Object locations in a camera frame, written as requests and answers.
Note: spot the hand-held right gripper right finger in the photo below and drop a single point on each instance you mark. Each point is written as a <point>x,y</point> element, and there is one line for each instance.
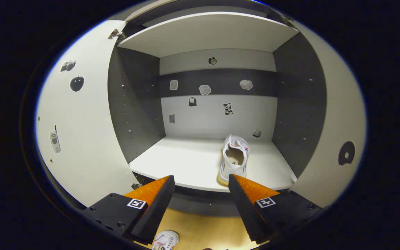
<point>245,211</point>

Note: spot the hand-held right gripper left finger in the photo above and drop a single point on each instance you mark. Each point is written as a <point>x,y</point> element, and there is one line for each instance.
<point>156,208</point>

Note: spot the white canvas shoe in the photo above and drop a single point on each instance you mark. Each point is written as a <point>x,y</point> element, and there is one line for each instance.
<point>167,239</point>
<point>226,170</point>

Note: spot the white shoe cabinet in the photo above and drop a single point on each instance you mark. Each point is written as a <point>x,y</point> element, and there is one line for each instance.
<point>186,163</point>

